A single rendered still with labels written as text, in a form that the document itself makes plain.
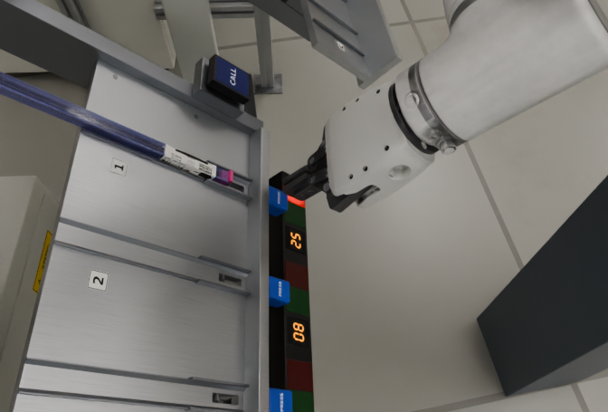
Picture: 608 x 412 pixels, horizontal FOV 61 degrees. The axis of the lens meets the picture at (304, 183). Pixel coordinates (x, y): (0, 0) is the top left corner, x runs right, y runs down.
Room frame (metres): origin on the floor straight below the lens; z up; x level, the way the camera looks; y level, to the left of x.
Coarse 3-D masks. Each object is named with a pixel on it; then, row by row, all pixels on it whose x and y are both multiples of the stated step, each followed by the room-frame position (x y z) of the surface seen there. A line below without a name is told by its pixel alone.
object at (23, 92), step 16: (0, 80) 0.29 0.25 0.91; (16, 80) 0.30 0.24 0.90; (16, 96) 0.29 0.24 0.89; (32, 96) 0.29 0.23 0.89; (48, 96) 0.30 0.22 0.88; (48, 112) 0.29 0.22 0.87; (64, 112) 0.29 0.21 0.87; (80, 112) 0.30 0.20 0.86; (96, 128) 0.29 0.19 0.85; (112, 128) 0.30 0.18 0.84; (128, 128) 0.30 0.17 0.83; (128, 144) 0.29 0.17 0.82; (144, 144) 0.29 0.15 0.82; (160, 144) 0.30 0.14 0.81; (224, 176) 0.30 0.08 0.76
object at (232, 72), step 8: (216, 64) 0.41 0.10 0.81; (224, 64) 0.42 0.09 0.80; (216, 72) 0.40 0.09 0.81; (224, 72) 0.40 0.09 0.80; (232, 72) 0.41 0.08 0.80; (240, 72) 0.42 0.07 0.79; (224, 80) 0.39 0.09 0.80; (232, 80) 0.40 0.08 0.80; (240, 80) 0.41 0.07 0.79; (248, 80) 0.41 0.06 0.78; (240, 88) 0.40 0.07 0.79; (248, 88) 0.40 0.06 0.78
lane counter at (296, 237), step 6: (288, 228) 0.28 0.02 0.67; (294, 228) 0.29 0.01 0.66; (288, 234) 0.28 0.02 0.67; (294, 234) 0.28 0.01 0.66; (300, 234) 0.28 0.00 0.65; (288, 240) 0.27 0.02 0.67; (294, 240) 0.27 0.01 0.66; (300, 240) 0.27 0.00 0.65; (288, 246) 0.26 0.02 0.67; (294, 246) 0.26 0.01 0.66; (300, 246) 0.27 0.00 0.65; (300, 252) 0.26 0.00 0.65
